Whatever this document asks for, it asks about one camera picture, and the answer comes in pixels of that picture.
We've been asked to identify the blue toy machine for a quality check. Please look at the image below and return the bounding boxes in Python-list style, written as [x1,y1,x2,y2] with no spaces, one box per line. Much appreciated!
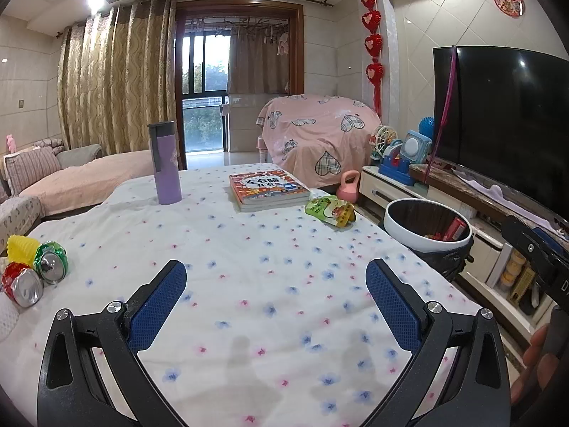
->
[379,130,433,185]

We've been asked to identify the red snack wrapper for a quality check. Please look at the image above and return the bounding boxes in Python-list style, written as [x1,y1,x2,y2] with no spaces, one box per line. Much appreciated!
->
[445,217,468,242]

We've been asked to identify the red hanging heart decoration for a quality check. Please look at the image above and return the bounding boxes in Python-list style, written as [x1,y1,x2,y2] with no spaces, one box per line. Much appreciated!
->
[360,0,385,116]

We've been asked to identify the yellow brown box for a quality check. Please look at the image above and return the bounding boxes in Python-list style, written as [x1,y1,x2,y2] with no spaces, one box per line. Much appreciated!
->
[508,267,537,309]

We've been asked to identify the yellow green snack packet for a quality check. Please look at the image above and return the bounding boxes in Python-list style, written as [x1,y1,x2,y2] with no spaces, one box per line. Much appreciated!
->
[326,202,357,229]

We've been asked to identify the brown sheer curtain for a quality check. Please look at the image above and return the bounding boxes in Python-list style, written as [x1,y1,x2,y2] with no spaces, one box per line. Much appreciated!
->
[228,31,289,95]

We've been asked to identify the black trash bag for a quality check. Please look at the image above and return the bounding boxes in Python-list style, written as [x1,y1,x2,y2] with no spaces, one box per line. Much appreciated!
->
[387,199,475,283]

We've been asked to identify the white foam net sleeve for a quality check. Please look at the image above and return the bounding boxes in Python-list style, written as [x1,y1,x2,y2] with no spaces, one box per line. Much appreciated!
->
[0,296,23,341]

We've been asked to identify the black framed balcony window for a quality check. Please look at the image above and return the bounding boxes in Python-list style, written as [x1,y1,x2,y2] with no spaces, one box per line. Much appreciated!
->
[181,33,232,154]

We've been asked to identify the crushed red can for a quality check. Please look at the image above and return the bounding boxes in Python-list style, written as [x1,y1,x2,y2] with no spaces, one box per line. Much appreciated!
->
[2,262,44,309]

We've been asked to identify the pink kettlebell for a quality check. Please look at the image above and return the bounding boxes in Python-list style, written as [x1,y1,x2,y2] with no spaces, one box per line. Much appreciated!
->
[336,170,362,201]

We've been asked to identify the pink heart print cover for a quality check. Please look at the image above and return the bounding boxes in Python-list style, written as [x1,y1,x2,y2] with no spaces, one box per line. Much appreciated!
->
[256,94,383,189]

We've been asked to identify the balcony clothes drying rack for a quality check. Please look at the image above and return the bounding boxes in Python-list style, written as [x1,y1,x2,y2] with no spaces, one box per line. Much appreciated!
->
[184,15,289,47]

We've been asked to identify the pink striped cushion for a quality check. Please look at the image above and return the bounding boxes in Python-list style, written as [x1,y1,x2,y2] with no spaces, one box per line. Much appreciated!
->
[4,146,63,196]

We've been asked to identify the person's right hand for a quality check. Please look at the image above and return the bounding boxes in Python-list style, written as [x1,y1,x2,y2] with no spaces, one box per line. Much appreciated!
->
[510,324,552,405]

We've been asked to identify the pale purple cloth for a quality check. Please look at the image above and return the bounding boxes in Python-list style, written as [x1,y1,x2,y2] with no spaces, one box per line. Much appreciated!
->
[453,167,569,236]

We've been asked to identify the toy ferris wheel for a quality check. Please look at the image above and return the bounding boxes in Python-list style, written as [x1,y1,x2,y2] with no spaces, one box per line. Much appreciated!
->
[369,125,403,161]

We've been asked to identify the grey dotted cushion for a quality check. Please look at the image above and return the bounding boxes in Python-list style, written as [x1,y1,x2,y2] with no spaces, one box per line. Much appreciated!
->
[0,196,43,241]

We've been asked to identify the white floral tablecloth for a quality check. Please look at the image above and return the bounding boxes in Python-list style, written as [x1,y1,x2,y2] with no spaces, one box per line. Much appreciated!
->
[0,164,485,427]

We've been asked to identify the round red wall decoration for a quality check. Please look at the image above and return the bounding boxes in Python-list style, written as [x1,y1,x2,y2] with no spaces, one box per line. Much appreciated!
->
[493,0,526,17]

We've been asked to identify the black television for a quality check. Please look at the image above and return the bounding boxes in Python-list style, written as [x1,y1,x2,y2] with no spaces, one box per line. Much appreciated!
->
[432,46,569,236]

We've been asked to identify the wooden balcony door frame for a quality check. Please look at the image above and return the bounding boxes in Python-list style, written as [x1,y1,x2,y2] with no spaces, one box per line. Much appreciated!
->
[175,1,305,170]

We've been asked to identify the purple drinking bottle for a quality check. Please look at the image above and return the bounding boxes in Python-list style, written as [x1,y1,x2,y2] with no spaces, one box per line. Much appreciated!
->
[148,121,182,205]

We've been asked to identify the pink sofa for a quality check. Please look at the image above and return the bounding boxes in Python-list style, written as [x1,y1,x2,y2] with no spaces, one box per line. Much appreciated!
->
[0,144,179,236]

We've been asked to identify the colourful children's book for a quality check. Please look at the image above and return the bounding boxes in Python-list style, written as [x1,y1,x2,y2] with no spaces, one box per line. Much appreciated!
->
[229,173,312,213]

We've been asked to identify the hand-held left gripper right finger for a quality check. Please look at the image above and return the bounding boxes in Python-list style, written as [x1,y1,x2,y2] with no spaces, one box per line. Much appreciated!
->
[356,258,514,427]

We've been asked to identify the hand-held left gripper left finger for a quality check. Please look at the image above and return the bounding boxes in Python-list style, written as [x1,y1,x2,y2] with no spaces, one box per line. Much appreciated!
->
[38,259,192,427]

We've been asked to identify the gold patterned curtain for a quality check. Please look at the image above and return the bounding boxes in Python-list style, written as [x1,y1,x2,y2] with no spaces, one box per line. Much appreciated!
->
[57,0,179,154]

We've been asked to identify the green white snack pouch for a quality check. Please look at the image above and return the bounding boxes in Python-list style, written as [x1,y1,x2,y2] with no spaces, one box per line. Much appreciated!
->
[305,196,345,222]

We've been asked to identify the crushed green can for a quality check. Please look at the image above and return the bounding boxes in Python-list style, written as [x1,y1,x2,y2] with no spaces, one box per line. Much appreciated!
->
[34,241,68,284]

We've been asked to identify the white round trash bin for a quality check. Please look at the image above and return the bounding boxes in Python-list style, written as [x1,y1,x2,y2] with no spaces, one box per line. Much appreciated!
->
[383,198,475,283]

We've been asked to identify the stacked yellow tubs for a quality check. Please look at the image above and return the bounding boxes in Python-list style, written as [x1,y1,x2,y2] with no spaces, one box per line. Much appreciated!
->
[501,250,525,288]

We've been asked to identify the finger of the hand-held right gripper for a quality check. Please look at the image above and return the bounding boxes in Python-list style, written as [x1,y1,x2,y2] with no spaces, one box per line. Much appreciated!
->
[501,215,561,276]
[532,227,569,256]

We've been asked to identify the white television cabinet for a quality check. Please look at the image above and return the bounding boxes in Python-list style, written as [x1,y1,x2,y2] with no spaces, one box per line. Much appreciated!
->
[359,164,569,321]

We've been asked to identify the pink ribbon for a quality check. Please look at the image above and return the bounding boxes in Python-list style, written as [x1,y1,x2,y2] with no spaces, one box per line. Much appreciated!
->
[422,46,458,188]

